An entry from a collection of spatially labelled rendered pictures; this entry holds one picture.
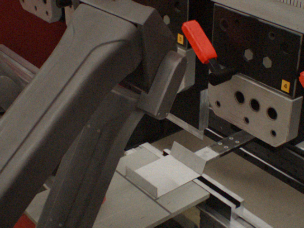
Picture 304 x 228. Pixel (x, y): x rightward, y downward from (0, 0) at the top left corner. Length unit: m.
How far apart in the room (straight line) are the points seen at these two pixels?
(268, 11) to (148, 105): 0.23
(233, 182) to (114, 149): 2.12
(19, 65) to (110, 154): 0.96
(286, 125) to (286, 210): 1.84
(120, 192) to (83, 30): 0.51
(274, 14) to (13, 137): 0.39
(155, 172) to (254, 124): 0.28
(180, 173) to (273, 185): 1.73
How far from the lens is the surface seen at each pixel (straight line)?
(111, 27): 0.50
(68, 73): 0.47
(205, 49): 0.77
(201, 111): 0.93
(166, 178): 1.00
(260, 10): 0.73
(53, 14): 1.18
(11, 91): 0.76
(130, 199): 0.95
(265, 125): 0.77
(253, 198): 2.62
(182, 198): 0.95
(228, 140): 1.10
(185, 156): 1.03
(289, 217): 2.54
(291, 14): 0.70
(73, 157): 0.59
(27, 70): 1.50
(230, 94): 0.80
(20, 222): 1.46
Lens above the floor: 1.59
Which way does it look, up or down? 30 degrees down
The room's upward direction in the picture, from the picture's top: straight up
